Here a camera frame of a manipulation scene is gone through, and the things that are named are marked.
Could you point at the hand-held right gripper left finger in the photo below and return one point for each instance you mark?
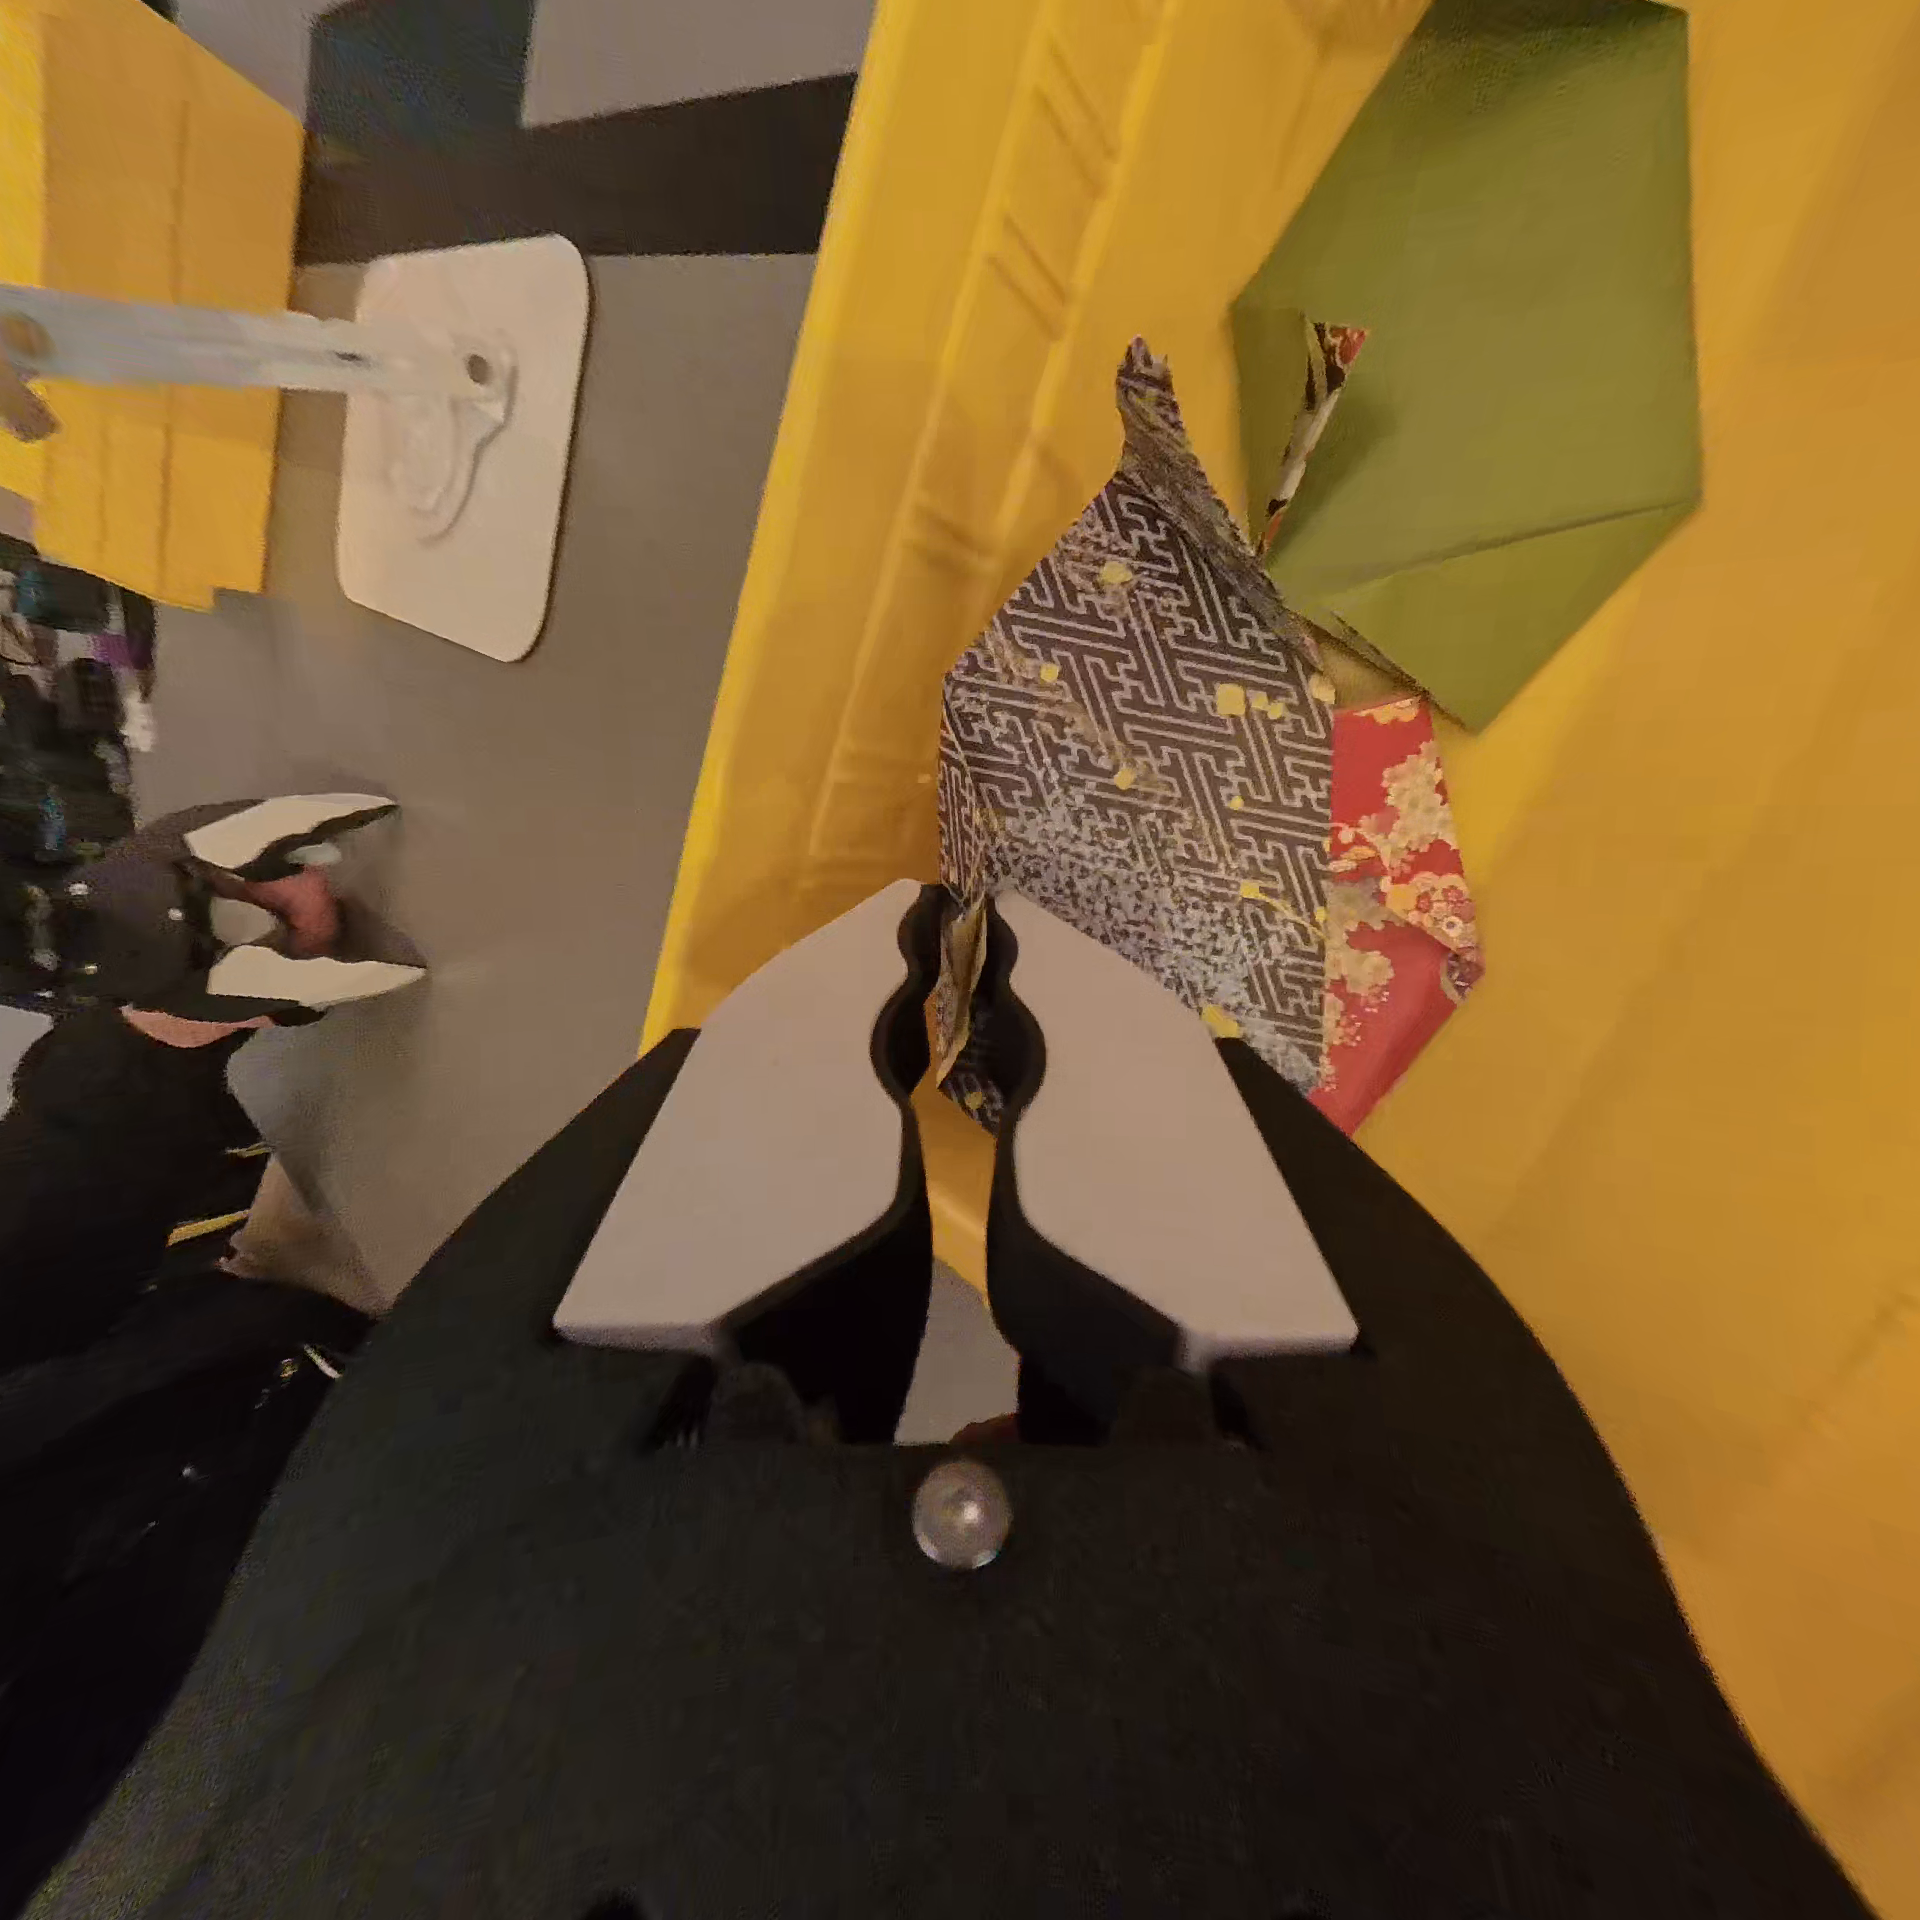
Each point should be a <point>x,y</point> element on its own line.
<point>750,1184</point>

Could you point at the person's left forearm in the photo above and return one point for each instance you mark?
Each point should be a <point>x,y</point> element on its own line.
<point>105,1141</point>

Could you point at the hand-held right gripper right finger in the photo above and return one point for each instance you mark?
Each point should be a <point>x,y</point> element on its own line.
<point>1171,1184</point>

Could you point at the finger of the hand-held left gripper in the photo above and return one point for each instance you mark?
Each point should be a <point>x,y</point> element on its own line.
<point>299,821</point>
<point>330,984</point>

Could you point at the grey patterned origami paper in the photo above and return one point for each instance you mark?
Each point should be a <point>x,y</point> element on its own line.
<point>1140,780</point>

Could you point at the person's left hand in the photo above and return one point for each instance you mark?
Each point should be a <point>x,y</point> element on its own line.
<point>307,914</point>

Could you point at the white document stand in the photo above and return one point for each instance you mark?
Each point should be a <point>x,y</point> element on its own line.
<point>494,523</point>

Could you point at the green origami paper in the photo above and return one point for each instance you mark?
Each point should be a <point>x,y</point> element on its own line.
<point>1499,374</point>

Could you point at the red patterned origami paper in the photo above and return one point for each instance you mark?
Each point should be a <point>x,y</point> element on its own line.
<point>1394,900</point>

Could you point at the yellow plastic bin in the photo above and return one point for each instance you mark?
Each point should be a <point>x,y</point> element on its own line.
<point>134,299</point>
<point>1724,1049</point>

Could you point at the tan cloth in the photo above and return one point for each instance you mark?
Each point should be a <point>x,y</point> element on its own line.
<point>299,1244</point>

